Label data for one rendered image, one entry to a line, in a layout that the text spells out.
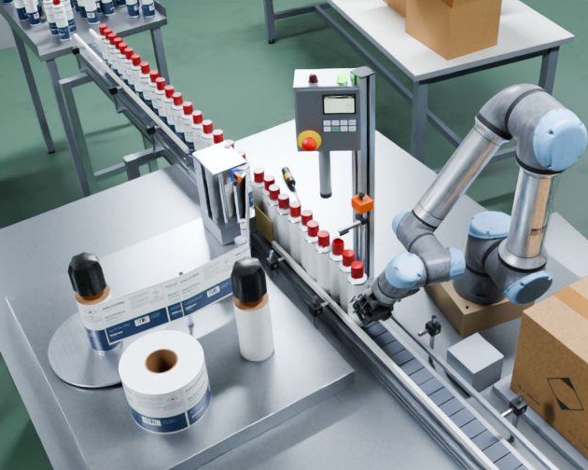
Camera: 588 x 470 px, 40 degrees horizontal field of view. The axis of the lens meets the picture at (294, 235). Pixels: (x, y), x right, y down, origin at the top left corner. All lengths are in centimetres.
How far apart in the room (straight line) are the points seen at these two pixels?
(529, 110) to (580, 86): 338
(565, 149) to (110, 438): 122
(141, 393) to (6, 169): 299
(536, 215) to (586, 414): 45
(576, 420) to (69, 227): 167
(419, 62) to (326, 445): 206
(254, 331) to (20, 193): 268
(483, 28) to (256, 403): 220
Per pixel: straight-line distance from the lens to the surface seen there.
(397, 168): 282
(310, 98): 200
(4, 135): 506
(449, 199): 190
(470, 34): 365
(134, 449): 198
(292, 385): 204
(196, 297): 216
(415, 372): 206
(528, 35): 388
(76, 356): 220
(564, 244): 256
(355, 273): 204
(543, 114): 176
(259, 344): 204
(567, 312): 192
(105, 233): 267
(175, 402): 191
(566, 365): 188
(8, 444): 327
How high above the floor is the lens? 243
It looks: 39 degrees down
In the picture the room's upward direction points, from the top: 4 degrees counter-clockwise
